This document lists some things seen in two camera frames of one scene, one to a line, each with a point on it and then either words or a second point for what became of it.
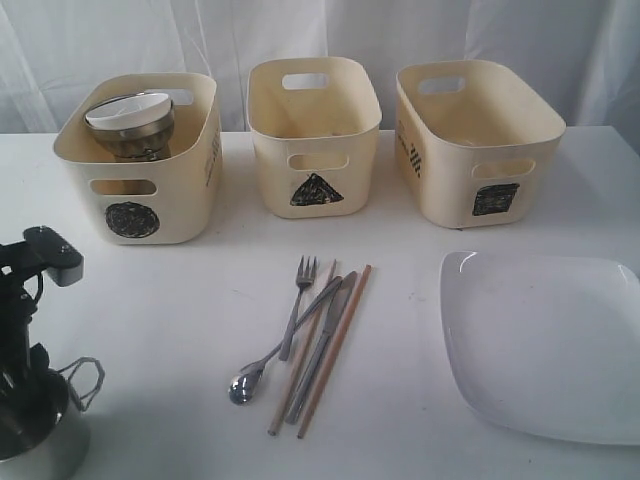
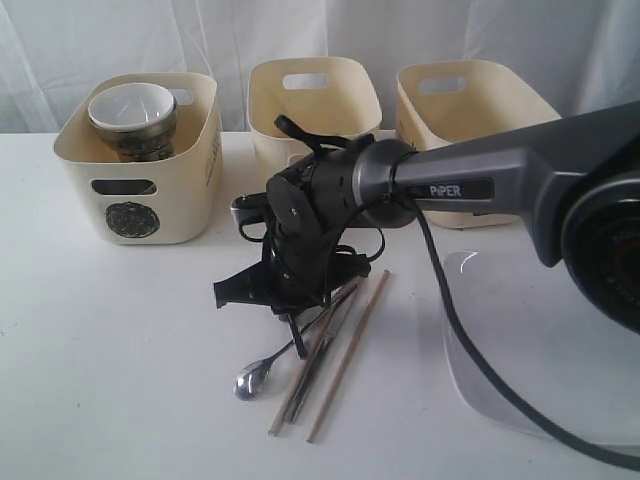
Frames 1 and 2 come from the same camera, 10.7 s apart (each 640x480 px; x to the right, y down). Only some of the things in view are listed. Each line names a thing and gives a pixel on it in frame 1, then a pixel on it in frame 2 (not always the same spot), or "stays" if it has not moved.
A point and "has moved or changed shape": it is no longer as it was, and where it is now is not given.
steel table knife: (337, 309) stays
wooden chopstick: (334, 353) -> (351, 352)
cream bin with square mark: (477, 145) stays
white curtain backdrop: (590, 47) stays
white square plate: (546, 345) stays
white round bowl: (130, 112) has moved or changed shape
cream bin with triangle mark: (314, 124) stays
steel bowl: (139, 144) stays
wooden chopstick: (297, 361) -> (305, 366)
